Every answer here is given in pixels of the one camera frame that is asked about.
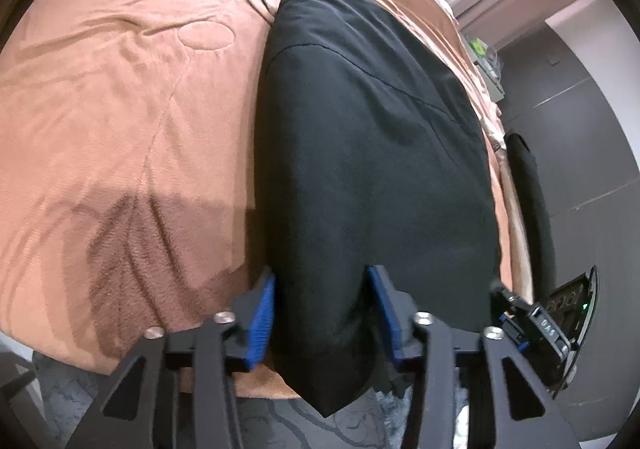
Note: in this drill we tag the black shirt with yellow print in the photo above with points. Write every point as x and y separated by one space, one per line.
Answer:
370 169

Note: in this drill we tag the green item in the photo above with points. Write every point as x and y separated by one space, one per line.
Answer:
477 47

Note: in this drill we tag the dark wardrobe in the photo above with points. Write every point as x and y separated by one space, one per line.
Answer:
575 129

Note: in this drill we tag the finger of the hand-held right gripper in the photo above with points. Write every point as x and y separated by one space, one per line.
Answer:
510 301
515 334

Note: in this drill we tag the brown blanket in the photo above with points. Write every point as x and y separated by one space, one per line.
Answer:
125 104

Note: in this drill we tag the grey patterned rug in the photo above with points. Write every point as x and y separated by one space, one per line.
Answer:
300 424

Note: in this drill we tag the dark furniture leg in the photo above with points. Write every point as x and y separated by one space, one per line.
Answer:
15 394

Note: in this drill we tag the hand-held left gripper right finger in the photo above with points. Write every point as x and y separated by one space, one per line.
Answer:
382 309

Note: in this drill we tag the white nightstand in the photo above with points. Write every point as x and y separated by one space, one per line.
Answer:
487 71

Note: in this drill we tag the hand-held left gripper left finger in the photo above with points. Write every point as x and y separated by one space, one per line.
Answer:
262 319

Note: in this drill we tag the dark cloth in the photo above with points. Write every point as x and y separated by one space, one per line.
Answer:
530 209

